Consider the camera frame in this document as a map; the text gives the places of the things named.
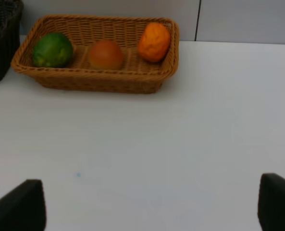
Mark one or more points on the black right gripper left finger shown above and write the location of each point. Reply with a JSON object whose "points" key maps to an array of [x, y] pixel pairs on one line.
{"points": [[24, 208]]}

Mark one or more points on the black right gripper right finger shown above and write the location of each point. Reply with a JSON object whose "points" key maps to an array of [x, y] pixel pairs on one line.
{"points": [[271, 202]]}

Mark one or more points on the green lime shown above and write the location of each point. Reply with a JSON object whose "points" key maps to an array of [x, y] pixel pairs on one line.
{"points": [[54, 50]]}

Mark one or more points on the red yellow peach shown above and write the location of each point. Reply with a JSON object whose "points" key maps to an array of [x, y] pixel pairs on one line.
{"points": [[106, 54]]}

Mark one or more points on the orange tangerine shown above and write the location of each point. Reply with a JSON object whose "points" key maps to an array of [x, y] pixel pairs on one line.
{"points": [[154, 42]]}

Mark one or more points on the dark brown wicker basket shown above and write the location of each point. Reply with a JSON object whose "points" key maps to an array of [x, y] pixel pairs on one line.
{"points": [[10, 17]]}

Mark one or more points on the orange wicker basket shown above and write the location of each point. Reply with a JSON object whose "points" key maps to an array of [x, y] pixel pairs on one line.
{"points": [[136, 74]]}

